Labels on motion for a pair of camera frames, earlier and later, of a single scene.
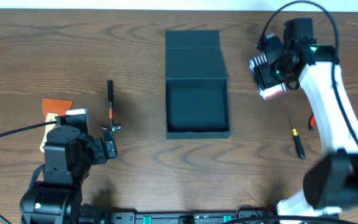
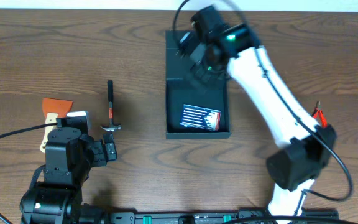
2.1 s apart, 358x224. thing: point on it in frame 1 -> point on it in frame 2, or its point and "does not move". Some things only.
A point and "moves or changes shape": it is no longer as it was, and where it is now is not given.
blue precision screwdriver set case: (268, 83) moves or changes shape
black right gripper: (284, 81) -> (210, 79)
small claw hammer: (112, 126) does not move
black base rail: (197, 217) does not move
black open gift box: (197, 86) does not move
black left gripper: (110, 147) does not move
